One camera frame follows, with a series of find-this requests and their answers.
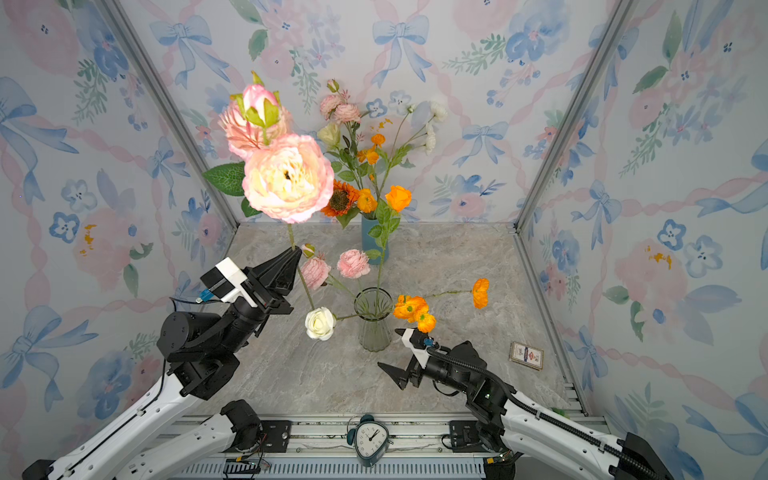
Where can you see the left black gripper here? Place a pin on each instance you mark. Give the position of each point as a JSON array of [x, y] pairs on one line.
[[271, 283]]

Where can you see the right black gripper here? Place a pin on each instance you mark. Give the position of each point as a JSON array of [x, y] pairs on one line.
[[400, 377]]

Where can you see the orange poppy spray stem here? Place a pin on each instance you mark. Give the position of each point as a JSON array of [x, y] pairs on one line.
[[416, 309]]

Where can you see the clear glass vase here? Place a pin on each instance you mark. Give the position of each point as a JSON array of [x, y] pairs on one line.
[[374, 306]]

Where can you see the pink rose stem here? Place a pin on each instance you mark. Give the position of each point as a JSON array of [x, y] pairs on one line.
[[316, 272]]

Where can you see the pink bud flower stem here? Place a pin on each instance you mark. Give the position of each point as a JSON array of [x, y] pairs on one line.
[[278, 172]]

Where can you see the teal ceramic vase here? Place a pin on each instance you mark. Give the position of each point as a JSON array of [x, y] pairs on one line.
[[369, 242]]

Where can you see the orange ranunculus flower stem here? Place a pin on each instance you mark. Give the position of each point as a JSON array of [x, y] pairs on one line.
[[388, 218]]

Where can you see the orange poppy flower stem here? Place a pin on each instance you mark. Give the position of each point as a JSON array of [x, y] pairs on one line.
[[369, 158]]

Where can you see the tall pink bud stem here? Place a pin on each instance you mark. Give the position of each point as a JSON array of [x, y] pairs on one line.
[[337, 107]]

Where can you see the white ranunculus flower stem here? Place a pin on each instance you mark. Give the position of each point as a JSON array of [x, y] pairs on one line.
[[423, 137]]

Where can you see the cream rose stem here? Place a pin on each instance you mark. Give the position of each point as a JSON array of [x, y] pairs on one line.
[[341, 144]]

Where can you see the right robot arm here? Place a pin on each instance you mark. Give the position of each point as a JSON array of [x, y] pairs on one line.
[[498, 398]]

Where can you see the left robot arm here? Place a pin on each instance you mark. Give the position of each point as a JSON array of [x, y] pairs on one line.
[[199, 351]]

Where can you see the teal heart alarm clock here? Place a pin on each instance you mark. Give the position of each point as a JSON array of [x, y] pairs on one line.
[[370, 440]]

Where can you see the small card box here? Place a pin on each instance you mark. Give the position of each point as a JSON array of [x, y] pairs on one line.
[[526, 355]]

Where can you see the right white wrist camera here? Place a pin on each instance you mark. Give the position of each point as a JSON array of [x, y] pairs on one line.
[[417, 342]]

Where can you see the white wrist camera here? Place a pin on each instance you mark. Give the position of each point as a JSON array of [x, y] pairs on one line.
[[417, 342], [225, 282]]

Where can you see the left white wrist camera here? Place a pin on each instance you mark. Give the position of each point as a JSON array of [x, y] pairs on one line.
[[225, 282]]

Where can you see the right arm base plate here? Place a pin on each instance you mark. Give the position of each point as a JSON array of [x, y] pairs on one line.
[[465, 437]]

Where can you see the aluminium rail frame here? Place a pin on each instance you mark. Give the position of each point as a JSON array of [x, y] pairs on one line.
[[555, 440]]

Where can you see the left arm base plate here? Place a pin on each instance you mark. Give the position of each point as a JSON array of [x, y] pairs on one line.
[[268, 436]]

